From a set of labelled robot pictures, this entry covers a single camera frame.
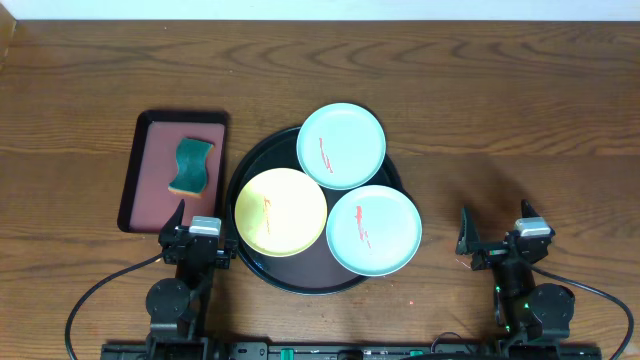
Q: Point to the yellow plate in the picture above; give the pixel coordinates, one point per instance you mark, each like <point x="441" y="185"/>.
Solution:
<point x="280" y="212"/>

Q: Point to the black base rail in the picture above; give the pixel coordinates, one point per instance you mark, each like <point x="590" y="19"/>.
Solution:
<point x="264" y="351"/>

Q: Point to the round black tray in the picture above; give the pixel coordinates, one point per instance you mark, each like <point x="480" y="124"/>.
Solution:
<point x="314" y="271"/>

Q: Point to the green and yellow sponge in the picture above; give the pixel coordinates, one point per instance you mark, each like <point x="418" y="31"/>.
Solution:
<point x="191" y="160"/>

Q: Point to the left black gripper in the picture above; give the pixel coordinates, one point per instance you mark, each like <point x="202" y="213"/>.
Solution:
<point x="195" y="245"/>

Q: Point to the rectangular black tray red liner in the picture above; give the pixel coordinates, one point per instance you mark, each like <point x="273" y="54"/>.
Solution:
<point x="147" y="202"/>

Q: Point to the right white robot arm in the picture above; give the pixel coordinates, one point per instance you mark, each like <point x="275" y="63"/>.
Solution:
<point x="536" y="316"/>

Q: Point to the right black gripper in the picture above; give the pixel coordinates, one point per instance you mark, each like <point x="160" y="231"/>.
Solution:
<point x="467" y="237"/>

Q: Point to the light blue plate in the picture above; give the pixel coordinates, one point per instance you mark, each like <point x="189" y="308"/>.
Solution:
<point x="374" y="230"/>
<point x="341" y="146"/>

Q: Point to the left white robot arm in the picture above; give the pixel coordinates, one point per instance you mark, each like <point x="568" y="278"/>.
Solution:
<point x="178" y="305"/>

